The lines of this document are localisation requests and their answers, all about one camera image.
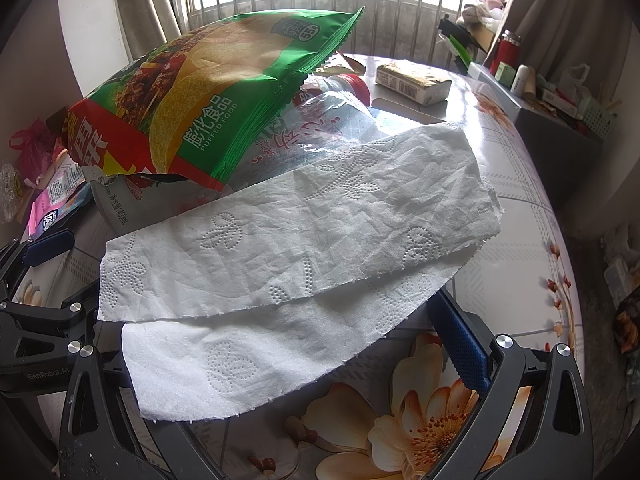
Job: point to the yellow snack wrapper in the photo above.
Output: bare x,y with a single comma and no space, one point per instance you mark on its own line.
345,63

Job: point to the small green box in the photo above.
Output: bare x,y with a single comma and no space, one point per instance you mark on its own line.
505,74

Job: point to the white embossed tissue paper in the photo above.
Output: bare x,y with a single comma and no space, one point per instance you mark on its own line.
300,220

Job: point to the green plastic storage basket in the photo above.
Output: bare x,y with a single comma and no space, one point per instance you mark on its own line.
595,117

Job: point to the clear crinkled plastic bag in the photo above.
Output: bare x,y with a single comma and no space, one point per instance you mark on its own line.
9,190

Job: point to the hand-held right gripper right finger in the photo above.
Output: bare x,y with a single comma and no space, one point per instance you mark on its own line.
460,345

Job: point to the green and black tool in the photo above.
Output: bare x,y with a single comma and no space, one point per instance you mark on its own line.
457,42

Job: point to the cardboard box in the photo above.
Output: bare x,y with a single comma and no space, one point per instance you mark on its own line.
485,37

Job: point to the pink plastic bag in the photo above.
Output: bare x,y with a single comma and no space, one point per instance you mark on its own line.
32,150

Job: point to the clear plastic bottle red cap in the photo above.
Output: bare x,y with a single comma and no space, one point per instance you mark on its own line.
330,125

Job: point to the cardboard tube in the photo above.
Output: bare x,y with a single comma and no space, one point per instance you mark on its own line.
530,87

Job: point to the pink and blue packet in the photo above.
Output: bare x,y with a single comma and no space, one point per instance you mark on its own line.
50,215

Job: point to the white plastic bag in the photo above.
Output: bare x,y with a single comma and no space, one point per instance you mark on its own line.
575,80

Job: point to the white plastic container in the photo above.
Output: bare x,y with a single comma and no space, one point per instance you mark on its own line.
617,277

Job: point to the brown curtain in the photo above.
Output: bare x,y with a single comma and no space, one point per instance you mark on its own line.
565,10

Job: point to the pile of clothes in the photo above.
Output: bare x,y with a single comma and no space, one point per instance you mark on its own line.
482,10

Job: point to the small white bottle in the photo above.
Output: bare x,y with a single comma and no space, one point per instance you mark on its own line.
522,79

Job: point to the beige curtain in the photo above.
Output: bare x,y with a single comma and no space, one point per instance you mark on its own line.
150,5

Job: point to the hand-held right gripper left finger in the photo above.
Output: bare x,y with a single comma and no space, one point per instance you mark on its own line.
112,385

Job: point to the red thermos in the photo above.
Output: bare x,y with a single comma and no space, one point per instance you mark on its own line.
507,52

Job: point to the beige tissue pack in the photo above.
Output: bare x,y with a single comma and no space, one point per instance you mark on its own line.
412,80

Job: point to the grey cabinet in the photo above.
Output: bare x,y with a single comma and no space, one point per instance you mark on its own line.
550,135

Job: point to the crumpled white plastic bags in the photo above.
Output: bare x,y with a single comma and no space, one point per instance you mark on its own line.
620,240

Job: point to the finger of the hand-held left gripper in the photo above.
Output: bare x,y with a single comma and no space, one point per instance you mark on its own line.
45,320
47,247

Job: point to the green potato chip bag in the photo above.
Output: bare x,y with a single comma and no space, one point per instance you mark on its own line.
200,85

